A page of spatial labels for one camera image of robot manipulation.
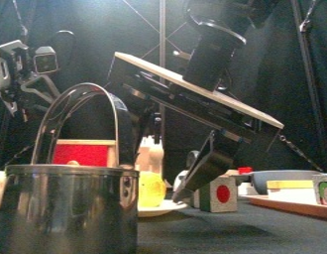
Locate thin diagonal frame wire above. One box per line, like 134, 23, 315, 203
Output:
120, 0, 164, 35
142, 19, 190, 60

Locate metal frame pole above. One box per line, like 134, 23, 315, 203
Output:
159, 0, 168, 147

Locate white cube with red dot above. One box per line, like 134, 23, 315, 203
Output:
192, 175, 240, 213

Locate small beige plate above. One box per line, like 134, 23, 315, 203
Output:
136, 198, 190, 218

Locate red wooden toy toaster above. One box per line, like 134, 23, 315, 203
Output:
52, 138, 119, 169

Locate wooden cutting board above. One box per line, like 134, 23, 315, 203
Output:
243, 193, 327, 220

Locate white toy block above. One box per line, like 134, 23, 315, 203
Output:
266, 188, 320, 205

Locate blue toy pot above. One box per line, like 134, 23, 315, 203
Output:
250, 169, 324, 195

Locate yellow toy block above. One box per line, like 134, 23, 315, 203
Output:
266, 180, 315, 191

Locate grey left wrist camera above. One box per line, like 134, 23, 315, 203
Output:
33, 46, 61, 74

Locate slanted metal frame strut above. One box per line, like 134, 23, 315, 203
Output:
290, 0, 327, 167

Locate round sliced toy food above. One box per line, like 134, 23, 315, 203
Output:
312, 173, 327, 206

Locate wooden toy shaker bottle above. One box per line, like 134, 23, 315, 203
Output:
150, 142, 166, 175
138, 135, 154, 173

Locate small steel pot with handle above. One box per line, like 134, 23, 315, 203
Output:
0, 81, 142, 254

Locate red white toy carton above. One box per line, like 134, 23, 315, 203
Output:
238, 166, 255, 176

